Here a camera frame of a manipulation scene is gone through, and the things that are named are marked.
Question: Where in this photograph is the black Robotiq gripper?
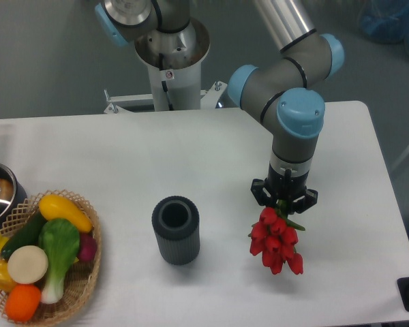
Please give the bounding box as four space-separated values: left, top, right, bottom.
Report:
251 165 318 214

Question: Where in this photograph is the red tulip bouquet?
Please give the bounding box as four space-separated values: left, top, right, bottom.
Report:
248 200 305 275

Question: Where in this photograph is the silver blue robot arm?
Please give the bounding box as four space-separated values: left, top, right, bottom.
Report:
95 1 345 215

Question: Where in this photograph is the dark grey ribbed vase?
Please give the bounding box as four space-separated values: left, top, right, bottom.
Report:
151 196 200 266

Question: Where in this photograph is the purple red radish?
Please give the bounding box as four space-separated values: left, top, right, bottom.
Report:
76 234 97 262

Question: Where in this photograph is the woven wicker basket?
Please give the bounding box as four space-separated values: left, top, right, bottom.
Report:
0 190 102 326

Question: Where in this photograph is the green bok choy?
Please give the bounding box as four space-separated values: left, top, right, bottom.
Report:
38 218 80 305

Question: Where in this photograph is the yellow squash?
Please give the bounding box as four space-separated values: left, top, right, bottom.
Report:
38 194 93 233

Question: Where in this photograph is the dark green cucumber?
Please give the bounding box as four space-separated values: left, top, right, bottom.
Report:
1 211 47 260

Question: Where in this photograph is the beige round disc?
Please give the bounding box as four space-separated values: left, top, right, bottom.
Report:
7 245 48 284

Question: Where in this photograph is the orange fruit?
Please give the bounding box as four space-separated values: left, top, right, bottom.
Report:
5 284 41 322

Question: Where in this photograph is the yellow bell pepper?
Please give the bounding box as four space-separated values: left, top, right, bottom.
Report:
0 259 17 293

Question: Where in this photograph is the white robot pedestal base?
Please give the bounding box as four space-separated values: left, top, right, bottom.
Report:
104 63 228 114

